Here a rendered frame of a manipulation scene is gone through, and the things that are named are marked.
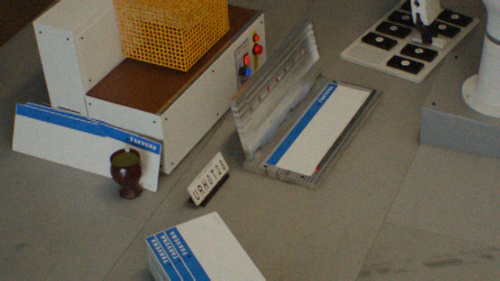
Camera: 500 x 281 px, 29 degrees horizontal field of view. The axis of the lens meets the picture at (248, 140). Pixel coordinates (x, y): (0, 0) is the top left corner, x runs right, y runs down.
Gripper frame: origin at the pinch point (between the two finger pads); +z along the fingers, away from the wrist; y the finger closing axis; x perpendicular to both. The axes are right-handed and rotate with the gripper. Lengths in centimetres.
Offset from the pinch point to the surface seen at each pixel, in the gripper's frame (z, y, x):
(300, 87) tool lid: -7, -47, 17
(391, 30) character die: -1.0, -0.1, 12.2
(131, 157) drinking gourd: -14, -96, 35
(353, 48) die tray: -1.2, -13.3, 18.7
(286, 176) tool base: 0, -76, 6
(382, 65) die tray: 1.2, -18.0, 7.1
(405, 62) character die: 1.3, -14.8, 1.1
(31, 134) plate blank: -16, -96, 70
